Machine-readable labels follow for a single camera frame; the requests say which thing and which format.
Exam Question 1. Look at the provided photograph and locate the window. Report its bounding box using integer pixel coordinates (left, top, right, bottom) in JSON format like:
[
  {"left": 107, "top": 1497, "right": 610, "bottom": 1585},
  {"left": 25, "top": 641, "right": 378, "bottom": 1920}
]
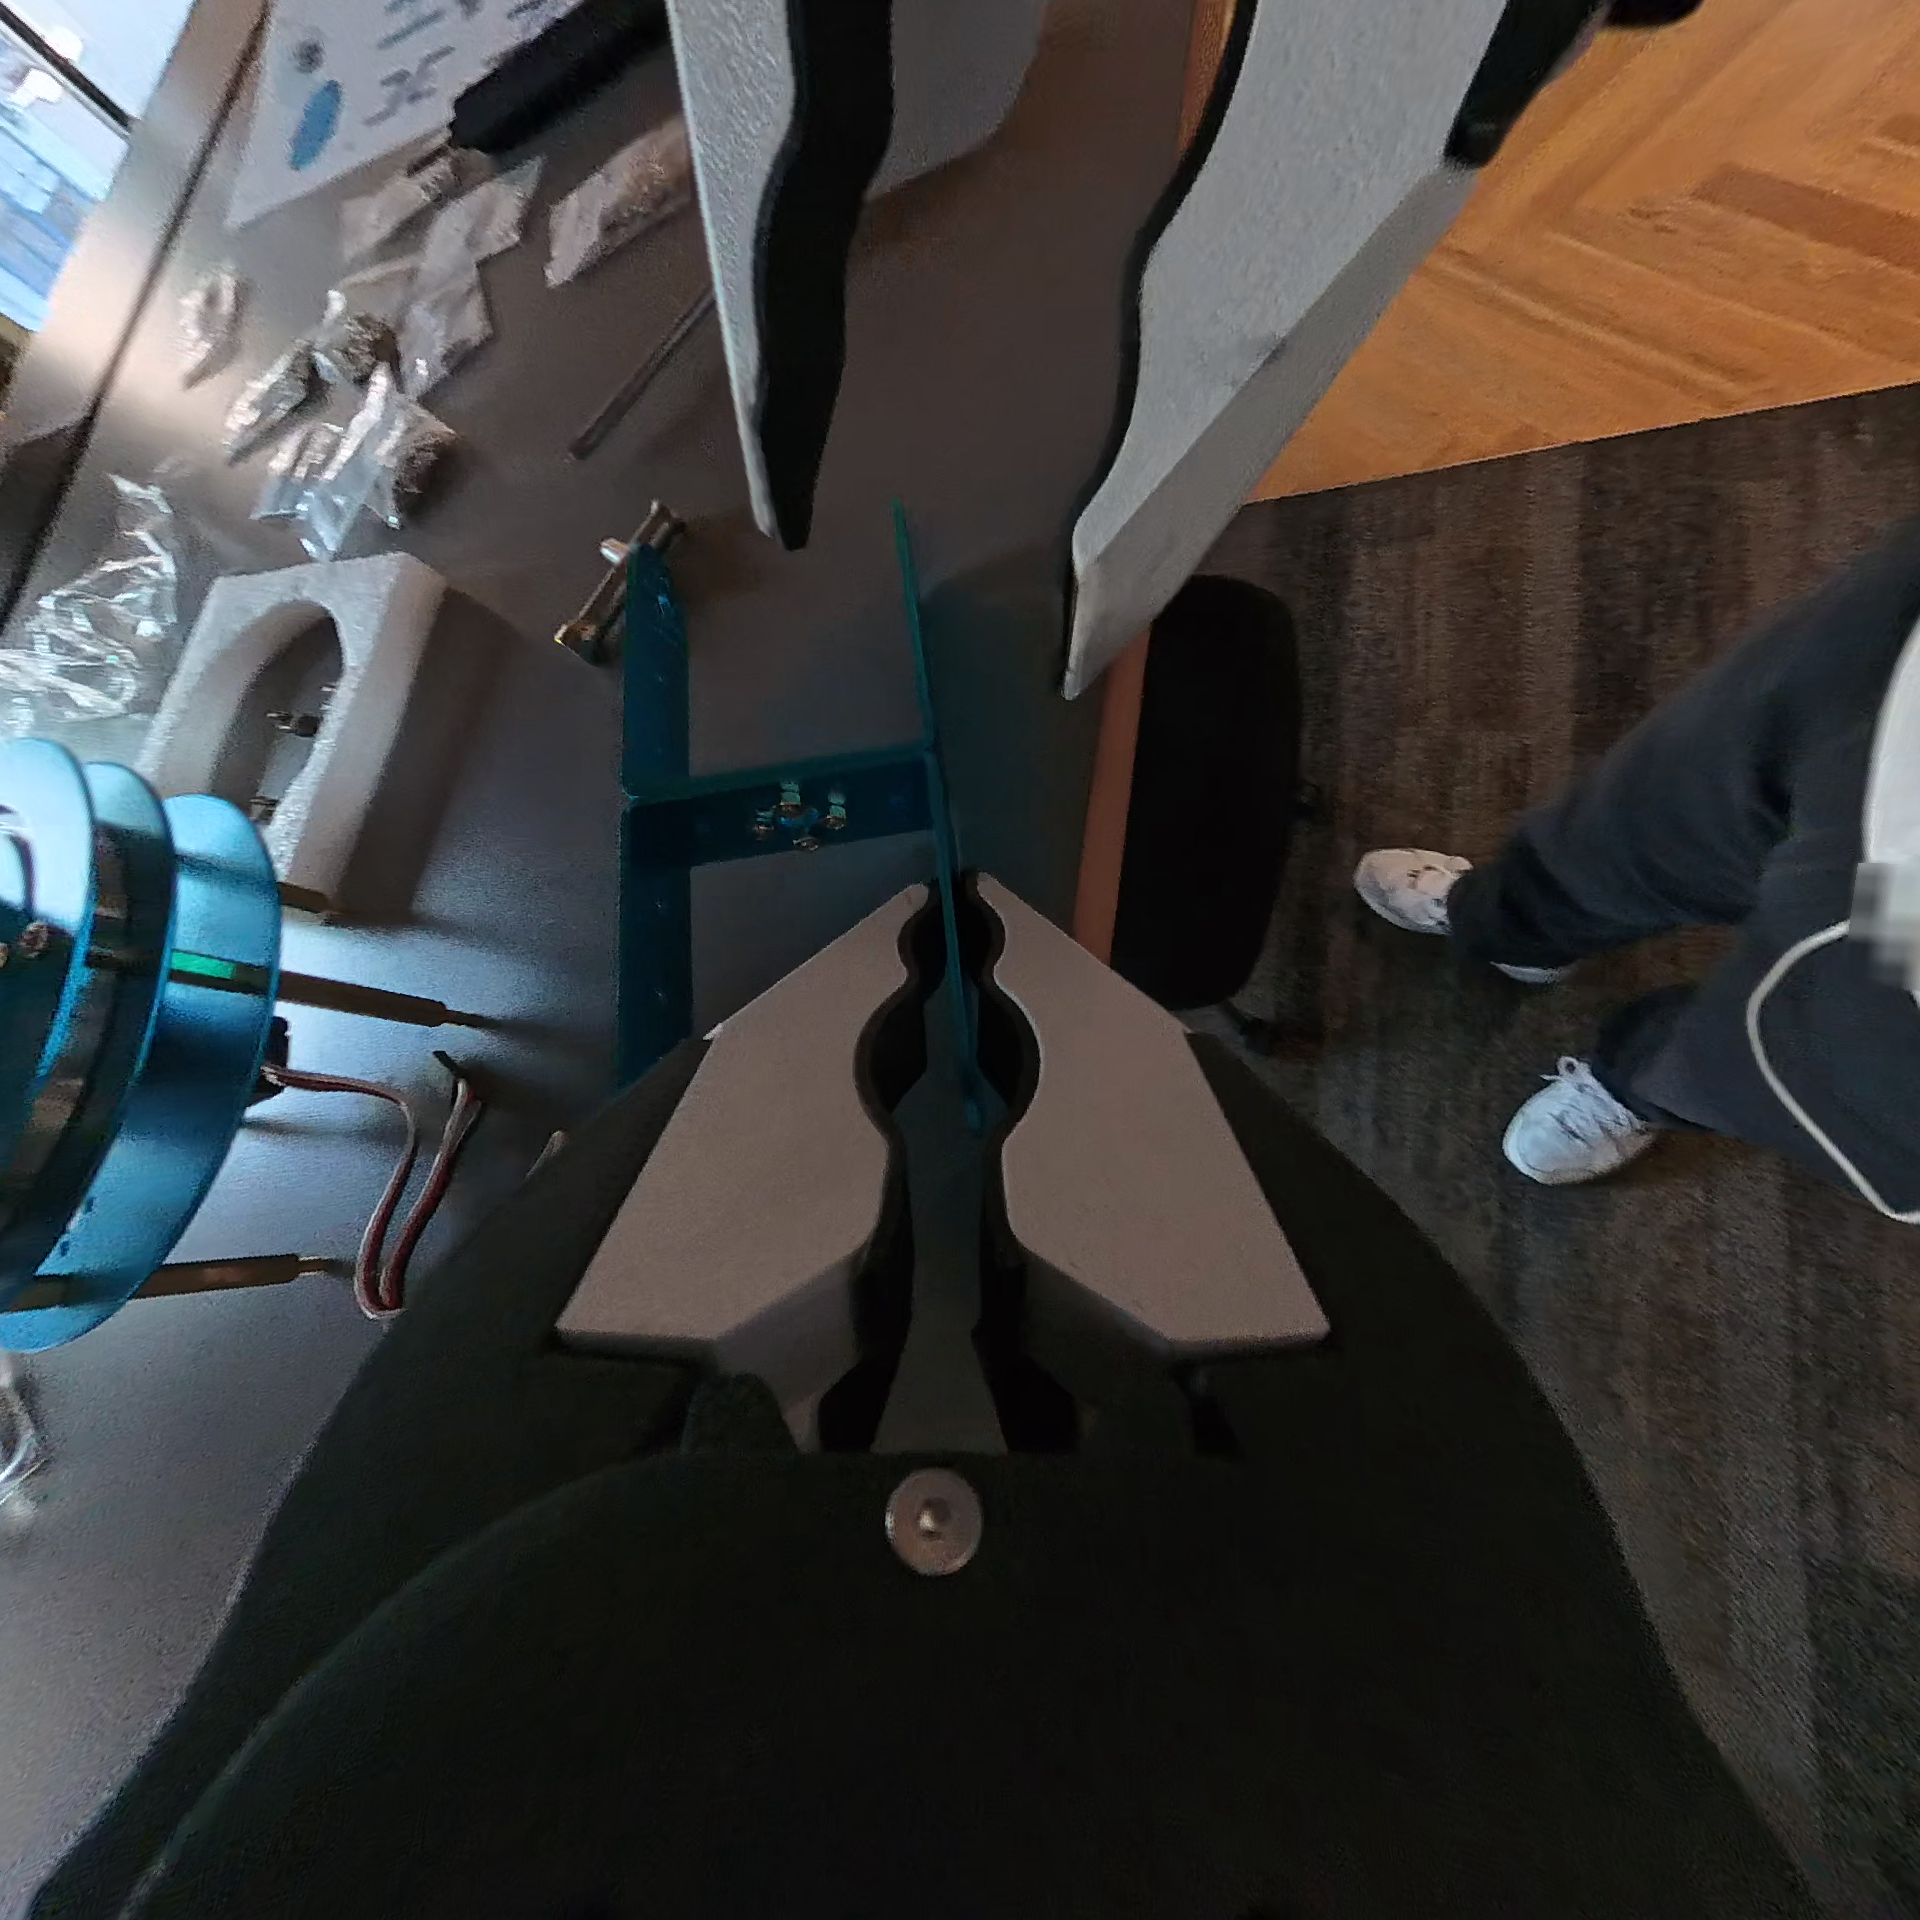
[{"left": 0, "top": 27, "right": 133, "bottom": 336}]

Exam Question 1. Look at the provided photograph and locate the blue metal bracket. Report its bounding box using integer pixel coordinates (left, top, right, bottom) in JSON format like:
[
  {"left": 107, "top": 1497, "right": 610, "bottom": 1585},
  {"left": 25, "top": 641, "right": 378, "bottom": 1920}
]
[{"left": 616, "top": 502, "right": 994, "bottom": 1137}]

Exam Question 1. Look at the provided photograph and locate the white sneaker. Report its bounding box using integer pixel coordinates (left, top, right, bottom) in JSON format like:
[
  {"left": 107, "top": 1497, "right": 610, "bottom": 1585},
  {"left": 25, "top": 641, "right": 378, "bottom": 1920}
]
[
  {"left": 1501, "top": 1056, "right": 1663, "bottom": 1189},
  {"left": 1353, "top": 845, "right": 1578, "bottom": 988}
]

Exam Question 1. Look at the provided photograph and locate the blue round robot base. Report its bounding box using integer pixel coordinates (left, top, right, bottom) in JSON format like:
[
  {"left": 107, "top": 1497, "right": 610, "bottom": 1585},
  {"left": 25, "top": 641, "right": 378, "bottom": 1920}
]
[{"left": 0, "top": 736, "right": 496, "bottom": 1356}]

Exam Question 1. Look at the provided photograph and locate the white foam block round cutout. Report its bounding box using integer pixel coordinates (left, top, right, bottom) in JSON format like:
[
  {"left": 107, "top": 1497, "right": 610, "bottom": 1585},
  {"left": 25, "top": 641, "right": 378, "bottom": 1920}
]
[{"left": 140, "top": 552, "right": 507, "bottom": 922}]

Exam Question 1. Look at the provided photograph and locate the crumpled clear plastic wrap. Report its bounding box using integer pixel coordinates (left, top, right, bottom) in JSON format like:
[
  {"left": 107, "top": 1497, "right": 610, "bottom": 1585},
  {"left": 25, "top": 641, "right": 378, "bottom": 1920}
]
[{"left": 0, "top": 478, "right": 191, "bottom": 729}]

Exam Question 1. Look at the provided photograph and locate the metal cross wrench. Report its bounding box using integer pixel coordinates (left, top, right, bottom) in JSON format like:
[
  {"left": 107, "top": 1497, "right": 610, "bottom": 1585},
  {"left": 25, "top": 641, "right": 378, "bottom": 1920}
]
[{"left": 554, "top": 500, "right": 689, "bottom": 664}]

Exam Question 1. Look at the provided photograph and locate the black office chair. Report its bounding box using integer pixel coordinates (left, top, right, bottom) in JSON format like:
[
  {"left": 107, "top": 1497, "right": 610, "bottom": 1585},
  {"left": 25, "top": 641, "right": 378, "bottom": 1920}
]
[{"left": 1113, "top": 574, "right": 1311, "bottom": 1038}]

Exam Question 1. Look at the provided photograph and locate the white instruction sheet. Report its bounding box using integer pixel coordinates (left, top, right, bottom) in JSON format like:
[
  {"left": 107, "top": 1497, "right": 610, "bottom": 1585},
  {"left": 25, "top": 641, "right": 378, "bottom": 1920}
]
[{"left": 224, "top": 0, "right": 589, "bottom": 232}]

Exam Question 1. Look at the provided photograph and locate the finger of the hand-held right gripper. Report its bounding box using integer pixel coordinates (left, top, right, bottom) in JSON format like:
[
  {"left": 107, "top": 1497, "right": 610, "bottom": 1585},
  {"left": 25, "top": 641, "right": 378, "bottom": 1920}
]
[
  {"left": 1064, "top": 0, "right": 1521, "bottom": 701},
  {"left": 667, "top": 0, "right": 904, "bottom": 553}
]

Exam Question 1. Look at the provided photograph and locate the person's dark trouser leg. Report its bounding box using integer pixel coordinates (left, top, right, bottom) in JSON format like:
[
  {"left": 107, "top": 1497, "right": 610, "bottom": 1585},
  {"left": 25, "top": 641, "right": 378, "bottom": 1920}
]
[
  {"left": 1445, "top": 515, "right": 1920, "bottom": 986},
  {"left": 1587, "top": 922, "right": 1920, "bottom": 1221}
]

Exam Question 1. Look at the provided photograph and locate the red white servo cable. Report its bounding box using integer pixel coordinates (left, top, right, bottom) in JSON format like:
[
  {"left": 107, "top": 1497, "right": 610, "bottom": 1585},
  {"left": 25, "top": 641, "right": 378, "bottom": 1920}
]
[{"left": 353, "top": 1050, "right": 492, "bottom": 1321}]

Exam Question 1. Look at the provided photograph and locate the person's white shirt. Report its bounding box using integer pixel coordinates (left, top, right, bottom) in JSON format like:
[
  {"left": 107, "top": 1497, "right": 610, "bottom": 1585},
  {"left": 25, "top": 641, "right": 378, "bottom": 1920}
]
[{"left": 1860, "top": 609, "right": 1920, "bottom": 873}]

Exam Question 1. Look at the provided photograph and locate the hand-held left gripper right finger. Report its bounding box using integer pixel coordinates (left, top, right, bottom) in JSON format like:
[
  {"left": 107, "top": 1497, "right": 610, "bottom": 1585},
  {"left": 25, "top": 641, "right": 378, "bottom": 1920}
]
[{"left": 971, "top": 873, "right": 1333, "bottom": 1403}]

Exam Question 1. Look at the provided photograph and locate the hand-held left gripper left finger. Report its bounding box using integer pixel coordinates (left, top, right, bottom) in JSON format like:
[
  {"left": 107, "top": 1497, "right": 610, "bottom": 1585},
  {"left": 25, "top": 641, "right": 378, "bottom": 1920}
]
[{"left": 552, "top": 883, "right": 938, "bottom": 1403}]

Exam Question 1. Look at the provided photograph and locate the dark grey desk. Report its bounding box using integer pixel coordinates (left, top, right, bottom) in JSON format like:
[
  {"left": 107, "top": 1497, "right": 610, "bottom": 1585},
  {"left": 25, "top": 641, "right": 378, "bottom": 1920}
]
[{"left": 0, "top": 0, "right": 1250, "bottom": 1920}]

